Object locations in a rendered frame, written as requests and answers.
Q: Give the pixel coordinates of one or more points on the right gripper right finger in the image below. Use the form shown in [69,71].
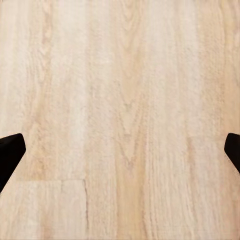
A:
[232,149]

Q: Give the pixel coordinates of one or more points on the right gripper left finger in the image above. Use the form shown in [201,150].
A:
[12,149]

